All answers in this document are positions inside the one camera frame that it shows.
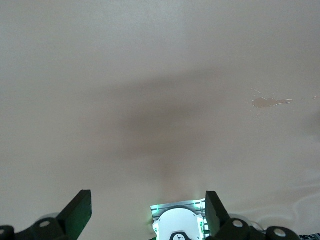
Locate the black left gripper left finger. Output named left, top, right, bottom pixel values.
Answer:
left=0, top=189, right=92, bottom=240

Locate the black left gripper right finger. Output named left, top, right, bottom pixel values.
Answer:
left=204, top=191, right=304, bottom=240

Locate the brown sauce spill stain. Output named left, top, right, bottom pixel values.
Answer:
left=251, top=87, right=294, bottom=119

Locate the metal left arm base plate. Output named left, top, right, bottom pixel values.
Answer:
left=149, top=198, right=207, bottom=240

